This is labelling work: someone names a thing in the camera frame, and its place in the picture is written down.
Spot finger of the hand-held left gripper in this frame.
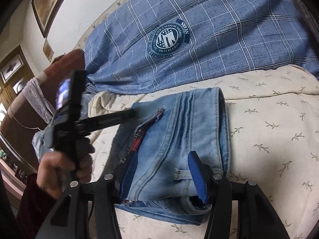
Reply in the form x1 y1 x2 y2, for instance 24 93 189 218
72 108 136 137

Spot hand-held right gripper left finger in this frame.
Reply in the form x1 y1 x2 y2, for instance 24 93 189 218
35 152 140 239

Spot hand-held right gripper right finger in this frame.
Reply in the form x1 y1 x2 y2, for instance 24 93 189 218
187 151 291 239

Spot light blue denim pants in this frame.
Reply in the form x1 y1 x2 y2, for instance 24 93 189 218
110 87 231 227

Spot person's left forearm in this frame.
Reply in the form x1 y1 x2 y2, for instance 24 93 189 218
16 173 60 239

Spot person's left hand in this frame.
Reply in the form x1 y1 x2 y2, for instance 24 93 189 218
37 147 93 200

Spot lavender cloth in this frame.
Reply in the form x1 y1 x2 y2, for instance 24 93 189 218
24 78 56 125

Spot brown cloth cover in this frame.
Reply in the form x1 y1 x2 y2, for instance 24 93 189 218
0 48 86 170

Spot cream leaf-print bed sheet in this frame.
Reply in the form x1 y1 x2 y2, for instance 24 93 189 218
87 65 319 239

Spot blue plaid quilt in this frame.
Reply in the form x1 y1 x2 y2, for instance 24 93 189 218
83 0 319 96

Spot small wall picture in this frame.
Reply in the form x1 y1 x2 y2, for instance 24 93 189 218
43 38 55 61

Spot large framed wall picture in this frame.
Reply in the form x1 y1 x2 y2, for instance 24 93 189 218
31 0 78 38

